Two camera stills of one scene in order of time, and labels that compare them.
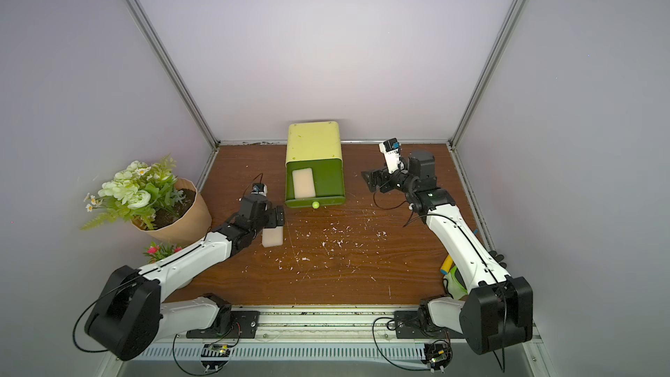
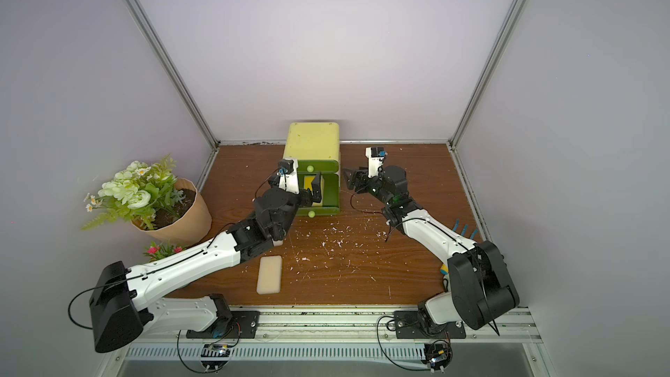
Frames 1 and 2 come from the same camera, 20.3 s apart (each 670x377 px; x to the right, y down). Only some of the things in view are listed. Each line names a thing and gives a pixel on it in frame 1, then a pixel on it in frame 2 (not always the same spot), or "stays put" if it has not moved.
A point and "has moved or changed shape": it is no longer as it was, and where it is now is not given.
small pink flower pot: (154, 253) stays put
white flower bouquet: (146, 195) stays put
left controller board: (214, 356) stays put
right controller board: (438, 353) stays put
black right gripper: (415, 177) -> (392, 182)
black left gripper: (275, 221) -> (305, 201)
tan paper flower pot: (189, 222) stays put
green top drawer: (316, 183) has moved or changed shape
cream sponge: (272, 236) has moved or changed shape
